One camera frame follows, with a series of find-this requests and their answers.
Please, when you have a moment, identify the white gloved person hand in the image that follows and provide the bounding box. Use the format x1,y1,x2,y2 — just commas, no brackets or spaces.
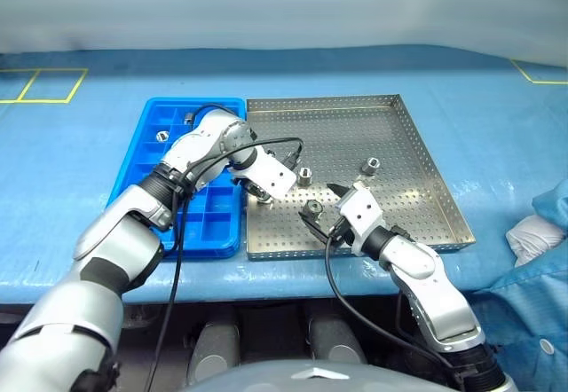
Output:
505,214,566,268

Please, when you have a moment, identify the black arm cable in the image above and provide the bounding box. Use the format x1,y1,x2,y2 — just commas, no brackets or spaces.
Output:
324,218,468,391
148,104,306,392

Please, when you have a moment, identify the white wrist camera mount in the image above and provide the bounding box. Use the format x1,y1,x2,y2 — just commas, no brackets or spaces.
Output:
337,185,384,257
232,145,298,200

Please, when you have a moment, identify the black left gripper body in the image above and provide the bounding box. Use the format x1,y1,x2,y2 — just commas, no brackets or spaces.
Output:
233,176,261,199

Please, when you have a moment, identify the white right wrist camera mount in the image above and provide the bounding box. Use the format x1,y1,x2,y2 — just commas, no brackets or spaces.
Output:
337,185,384,257

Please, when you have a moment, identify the perforated steel tray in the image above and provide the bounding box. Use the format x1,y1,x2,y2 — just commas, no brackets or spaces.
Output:
242,94,477,262

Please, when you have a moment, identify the dark grey rounded cylinder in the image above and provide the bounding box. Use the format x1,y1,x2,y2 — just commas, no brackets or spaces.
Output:
306,315,369,365
187,318,242,387

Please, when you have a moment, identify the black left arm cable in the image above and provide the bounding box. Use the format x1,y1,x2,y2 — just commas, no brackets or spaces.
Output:
148,104,306,392

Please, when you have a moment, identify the blue lab coat person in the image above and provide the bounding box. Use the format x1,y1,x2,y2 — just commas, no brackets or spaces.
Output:
469,187,568,392

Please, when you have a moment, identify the grey rounded robot torso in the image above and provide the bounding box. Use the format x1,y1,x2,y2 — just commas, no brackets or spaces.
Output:
190,360,450,392

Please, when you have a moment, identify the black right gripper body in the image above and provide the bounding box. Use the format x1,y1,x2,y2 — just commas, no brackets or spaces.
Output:
329,215,356,247

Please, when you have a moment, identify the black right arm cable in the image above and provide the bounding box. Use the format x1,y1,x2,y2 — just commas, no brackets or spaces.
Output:
324,218,468,391

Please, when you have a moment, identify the blue compartment tray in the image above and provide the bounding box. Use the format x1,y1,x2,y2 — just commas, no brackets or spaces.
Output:
105,96,249,261

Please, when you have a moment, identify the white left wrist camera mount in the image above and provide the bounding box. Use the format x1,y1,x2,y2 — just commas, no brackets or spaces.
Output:
232,145,298,200

